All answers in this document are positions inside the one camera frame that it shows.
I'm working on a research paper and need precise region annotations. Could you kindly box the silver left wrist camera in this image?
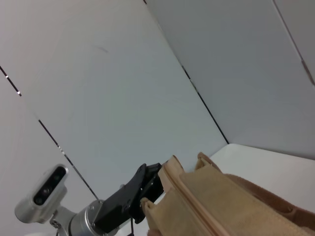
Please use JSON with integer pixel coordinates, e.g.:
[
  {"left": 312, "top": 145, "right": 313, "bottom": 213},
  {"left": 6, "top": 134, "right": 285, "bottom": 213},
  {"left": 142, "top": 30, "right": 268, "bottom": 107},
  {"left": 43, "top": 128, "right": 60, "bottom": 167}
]
[{"left": 14, "top": 164, "right": 69, "bottom": 224}]

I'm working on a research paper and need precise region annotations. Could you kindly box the khaki canvas food bag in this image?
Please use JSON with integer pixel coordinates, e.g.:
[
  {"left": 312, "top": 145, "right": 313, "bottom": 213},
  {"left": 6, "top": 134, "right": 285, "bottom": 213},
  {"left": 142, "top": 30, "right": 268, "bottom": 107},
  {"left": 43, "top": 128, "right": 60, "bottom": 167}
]
[{"left": 140, "top": 151, "right": 315, "bottom": 236}]

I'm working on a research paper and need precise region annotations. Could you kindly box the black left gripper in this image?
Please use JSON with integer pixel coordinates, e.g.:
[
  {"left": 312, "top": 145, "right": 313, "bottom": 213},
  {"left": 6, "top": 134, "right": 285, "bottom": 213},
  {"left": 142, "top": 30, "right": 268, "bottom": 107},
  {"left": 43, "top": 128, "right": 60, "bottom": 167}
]
[{"left": 94, "top": 162, "right": 165, "bottom": 234}]

